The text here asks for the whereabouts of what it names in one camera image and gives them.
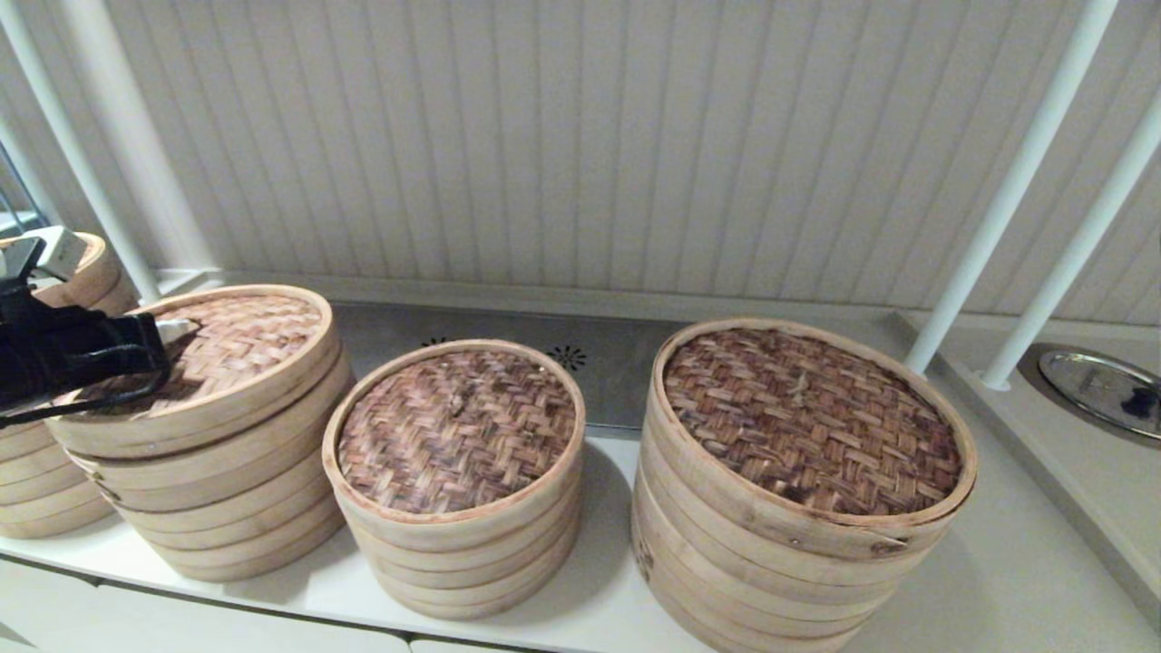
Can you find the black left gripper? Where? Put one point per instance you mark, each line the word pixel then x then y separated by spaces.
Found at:
pixel 73 354

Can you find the small bamboo steamer stack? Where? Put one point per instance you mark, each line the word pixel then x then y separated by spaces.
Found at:
pixel 472 589

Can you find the thick white post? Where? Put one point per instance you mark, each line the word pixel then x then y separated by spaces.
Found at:
pixel 136 136

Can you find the white cabinet front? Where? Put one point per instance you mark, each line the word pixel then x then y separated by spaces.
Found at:
pixel 181 626

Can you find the second-left bamboo steamer stack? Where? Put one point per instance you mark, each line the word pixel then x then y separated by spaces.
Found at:
pixel 227 517

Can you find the large bamboo steamer stack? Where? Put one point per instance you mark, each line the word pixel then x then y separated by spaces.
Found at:
pixel 807 422
pixel 744 599

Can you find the square metal lid with knob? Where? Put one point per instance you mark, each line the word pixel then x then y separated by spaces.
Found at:
pixel 626 372

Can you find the round stainless steel pot lid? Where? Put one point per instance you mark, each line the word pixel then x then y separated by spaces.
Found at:
pixel 1088 385

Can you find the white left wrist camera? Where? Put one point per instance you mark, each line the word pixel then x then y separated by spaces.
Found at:
pixel 59 249

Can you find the small woven bamboo steamer lid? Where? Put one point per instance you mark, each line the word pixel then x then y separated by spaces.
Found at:
pixel 453 435

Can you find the thin white metal pole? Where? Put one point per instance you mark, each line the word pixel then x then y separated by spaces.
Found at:
pixel 82 163
pixel 1007 190
pixel 1070 258

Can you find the large right bamboo steamer stack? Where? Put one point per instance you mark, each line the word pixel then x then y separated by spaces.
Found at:
pixel 807 422

